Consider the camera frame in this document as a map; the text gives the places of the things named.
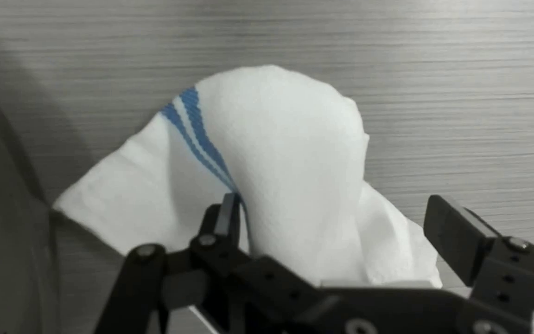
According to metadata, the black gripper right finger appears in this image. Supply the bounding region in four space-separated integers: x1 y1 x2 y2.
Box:
423 193 534 334

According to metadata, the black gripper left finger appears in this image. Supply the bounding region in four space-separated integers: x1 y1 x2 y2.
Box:
93 191 320 334

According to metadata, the white blue-striped kitchen towel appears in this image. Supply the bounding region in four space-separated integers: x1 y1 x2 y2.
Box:
53 63 446 289

